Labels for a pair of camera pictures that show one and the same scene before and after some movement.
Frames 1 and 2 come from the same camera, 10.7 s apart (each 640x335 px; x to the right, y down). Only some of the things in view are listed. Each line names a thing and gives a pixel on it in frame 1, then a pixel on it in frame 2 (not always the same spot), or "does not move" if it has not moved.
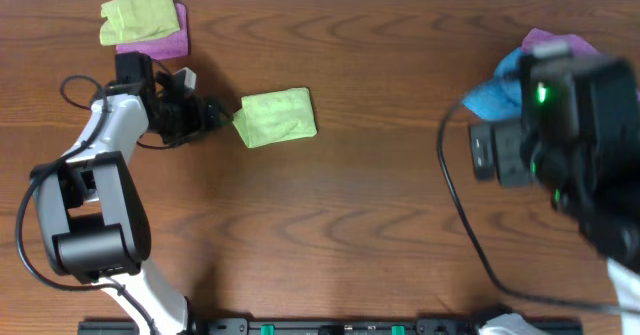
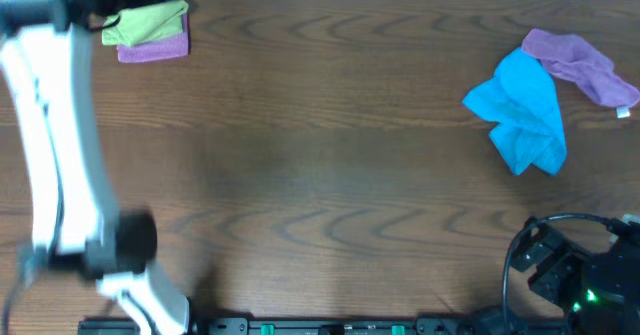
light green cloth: (275, 117) -> (136, 24)
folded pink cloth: (173, 45) does not move
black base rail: (333, 327) does not move
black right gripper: (508, 137) -> (567, 260)
